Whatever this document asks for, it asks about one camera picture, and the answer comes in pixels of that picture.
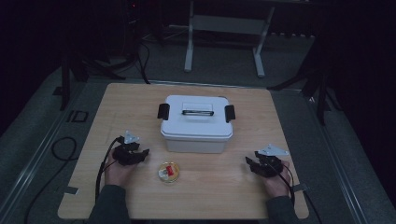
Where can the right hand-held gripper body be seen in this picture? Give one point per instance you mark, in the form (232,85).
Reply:
(270,166)

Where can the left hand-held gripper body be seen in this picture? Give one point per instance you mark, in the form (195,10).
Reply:
(124,155)

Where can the small round snack cup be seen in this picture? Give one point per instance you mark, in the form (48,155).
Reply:
(168,172)

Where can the white plastic storage box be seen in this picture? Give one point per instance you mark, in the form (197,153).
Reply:
(196,145)

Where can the white box lid black latches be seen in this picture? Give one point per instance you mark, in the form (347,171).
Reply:
(196,124)

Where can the person's left hand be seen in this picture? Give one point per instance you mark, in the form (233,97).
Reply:
(117,173)

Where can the person's right hand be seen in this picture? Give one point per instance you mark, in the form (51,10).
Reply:
(277,186)

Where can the grey tape piece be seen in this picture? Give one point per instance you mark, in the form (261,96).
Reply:
(71,190)
(300,187)

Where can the black tripod stand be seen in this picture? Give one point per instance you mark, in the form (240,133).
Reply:
(320,93)
(74,68)

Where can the white metal stand frame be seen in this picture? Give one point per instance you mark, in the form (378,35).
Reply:
(229,26)

